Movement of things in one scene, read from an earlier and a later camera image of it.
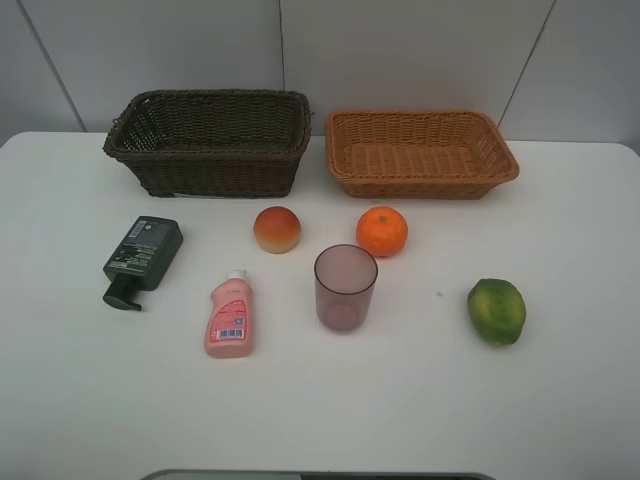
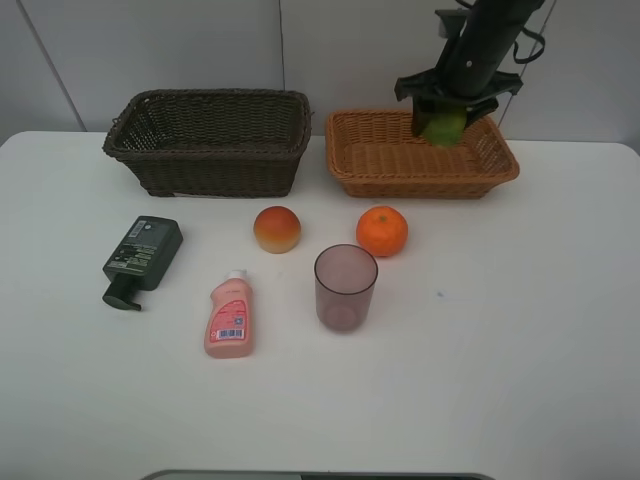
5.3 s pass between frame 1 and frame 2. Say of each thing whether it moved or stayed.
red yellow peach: stayed
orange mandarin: stayed
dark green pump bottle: stayed
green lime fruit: moved
